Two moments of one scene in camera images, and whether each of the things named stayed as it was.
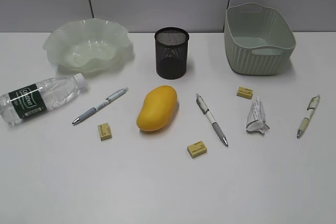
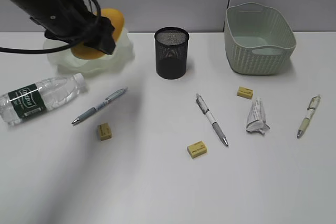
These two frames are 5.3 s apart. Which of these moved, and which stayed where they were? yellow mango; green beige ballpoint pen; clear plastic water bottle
Moved: yellow mango
Stayed: clear plastic water bottle; green beige ballpoint pen
